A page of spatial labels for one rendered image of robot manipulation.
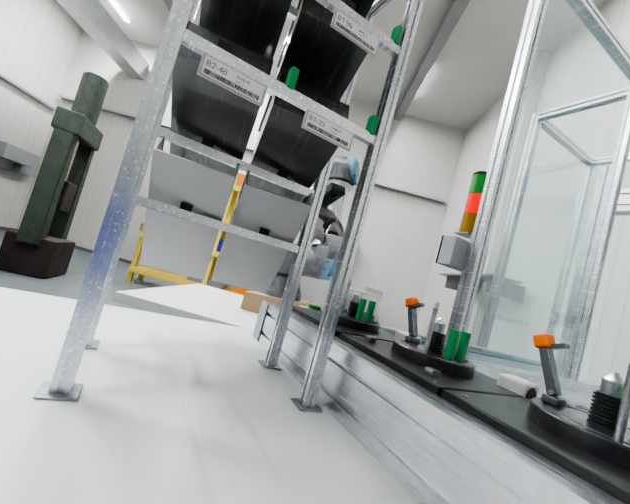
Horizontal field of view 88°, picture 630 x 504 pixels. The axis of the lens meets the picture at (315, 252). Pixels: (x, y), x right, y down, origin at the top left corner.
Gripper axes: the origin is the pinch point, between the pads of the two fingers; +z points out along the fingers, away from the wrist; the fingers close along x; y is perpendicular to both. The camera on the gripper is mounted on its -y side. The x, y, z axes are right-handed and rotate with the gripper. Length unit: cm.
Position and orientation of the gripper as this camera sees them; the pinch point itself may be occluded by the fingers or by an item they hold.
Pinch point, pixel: (332, 240)
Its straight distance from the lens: 82.2
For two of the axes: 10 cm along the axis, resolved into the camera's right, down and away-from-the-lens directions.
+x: -8.5, -2.2, -4.7
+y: -4.8, 7.0, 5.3
